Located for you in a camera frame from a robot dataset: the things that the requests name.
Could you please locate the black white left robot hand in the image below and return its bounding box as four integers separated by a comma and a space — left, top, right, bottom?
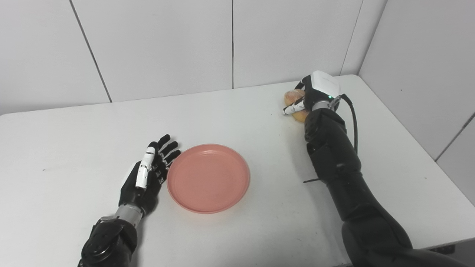
119, 134, 181, 217

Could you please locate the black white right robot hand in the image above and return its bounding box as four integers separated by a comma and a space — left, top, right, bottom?
283, 70, 341, 115

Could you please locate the golden sugared bread roll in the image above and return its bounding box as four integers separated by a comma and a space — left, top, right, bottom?
284, 89, 308, 122

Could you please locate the pink round plate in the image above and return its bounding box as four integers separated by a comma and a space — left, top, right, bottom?
167, 144, 250, 214

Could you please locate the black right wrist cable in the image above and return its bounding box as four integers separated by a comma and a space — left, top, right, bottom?
328, 94, 358, 154

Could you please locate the black table frame rail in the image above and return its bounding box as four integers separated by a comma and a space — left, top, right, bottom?
427, 244, 456, 255

